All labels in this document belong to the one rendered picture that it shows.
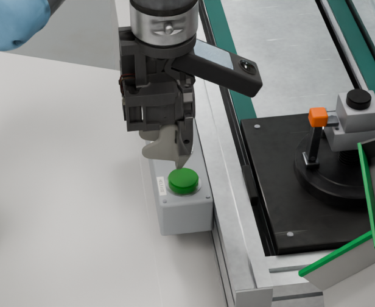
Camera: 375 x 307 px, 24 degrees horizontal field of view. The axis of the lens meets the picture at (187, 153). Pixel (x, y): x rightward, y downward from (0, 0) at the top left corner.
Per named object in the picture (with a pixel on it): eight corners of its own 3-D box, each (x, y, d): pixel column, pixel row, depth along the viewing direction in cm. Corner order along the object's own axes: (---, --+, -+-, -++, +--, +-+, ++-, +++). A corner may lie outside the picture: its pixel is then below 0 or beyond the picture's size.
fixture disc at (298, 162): (308, 214, 110) (310, 203, 109) (283, 139, 120) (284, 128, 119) (416, 202, 112) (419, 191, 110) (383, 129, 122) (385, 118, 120)
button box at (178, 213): (161, 237, 117) (159, 204, 112) (143, 132, 132) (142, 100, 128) (213, 231, 117) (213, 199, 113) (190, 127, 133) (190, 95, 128)
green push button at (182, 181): (170, 200, 114) (170, 189, 113) (166, 179, 117) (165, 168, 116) (200, 197, 115) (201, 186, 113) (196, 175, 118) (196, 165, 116)
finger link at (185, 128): (173, 137, 110) (172, 83, 104) (187, 136, 110) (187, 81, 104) (178, 164, 107) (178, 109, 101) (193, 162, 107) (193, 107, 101)
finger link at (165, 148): (141, 170, 113) (139, 115, 106) (187, 165, 113) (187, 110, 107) (143, 187, 110) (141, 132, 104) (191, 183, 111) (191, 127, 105)
